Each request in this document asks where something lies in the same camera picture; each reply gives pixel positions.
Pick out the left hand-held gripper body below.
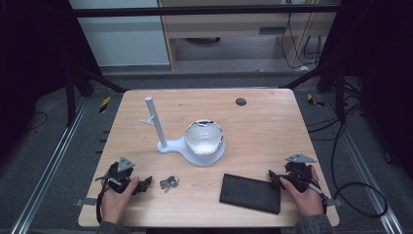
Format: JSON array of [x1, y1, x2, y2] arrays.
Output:
[[103, 156, 140, 195]]

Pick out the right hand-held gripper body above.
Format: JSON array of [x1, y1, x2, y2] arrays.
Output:
[[282, 153, 318, 193]]

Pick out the bunch of metal keys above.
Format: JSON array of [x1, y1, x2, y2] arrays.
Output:
[[159, 175, 180, 193]]

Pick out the white stand with post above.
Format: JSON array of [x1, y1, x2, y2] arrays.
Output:
[[139, 96, 227, 168]]

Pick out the white bowl with jagged rim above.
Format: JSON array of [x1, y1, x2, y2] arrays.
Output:
[[184, 119, 225, 156]]

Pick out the person's left hand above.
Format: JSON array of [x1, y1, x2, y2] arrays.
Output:
[[100, 175, 140, 225]]

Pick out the person's right hand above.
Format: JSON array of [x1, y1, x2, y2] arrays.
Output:
[[280, 165, 325, 218]]

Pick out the yellow black striped tape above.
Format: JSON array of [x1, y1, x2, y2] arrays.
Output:
[[306, 93, 325, 108], [98, 96, 112, 114]]

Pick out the black metal stand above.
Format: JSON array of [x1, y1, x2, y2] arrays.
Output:
[[280, 58, 347, 123], [62, 61, 129, 129]]

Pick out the white cabinet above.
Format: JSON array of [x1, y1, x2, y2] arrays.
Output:
[[69, 0, 171, 67]]

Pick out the wooden desk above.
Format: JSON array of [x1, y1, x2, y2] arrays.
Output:
[[158, 0, 340, 71]]

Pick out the black horizontal metal bar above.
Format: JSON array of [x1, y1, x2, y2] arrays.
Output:
[[69, 5, 342, 18]]

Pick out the left hand-held gripper black cable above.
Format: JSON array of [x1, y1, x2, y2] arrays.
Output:
[[94, 175, 113, 225]]

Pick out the hand-held gripper black cable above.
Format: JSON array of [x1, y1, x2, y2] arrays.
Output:
[[306, 120, 390, 218], [94, 175, 113, 225]]

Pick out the grey metal table bracket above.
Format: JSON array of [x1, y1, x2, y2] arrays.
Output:
[[325, 197, 343, 208], [75, 198, 98, 208]]

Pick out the black floor cables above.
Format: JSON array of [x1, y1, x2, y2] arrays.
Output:
[[306, 94, 368, 142]]

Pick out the aluminium floor rail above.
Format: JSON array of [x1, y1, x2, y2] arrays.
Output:
[[324, 94, 405, 234], [11, 97, 90, 234]]

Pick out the right hand-held gripper black cable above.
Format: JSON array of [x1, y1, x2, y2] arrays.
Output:
[[306, 120, 390, 218]]

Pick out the thin black floor cable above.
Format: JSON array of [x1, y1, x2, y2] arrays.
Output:
[[23, 111, 49, 133]]

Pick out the black cables under desk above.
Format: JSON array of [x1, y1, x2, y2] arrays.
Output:
[[281, 13, 323, 70]]

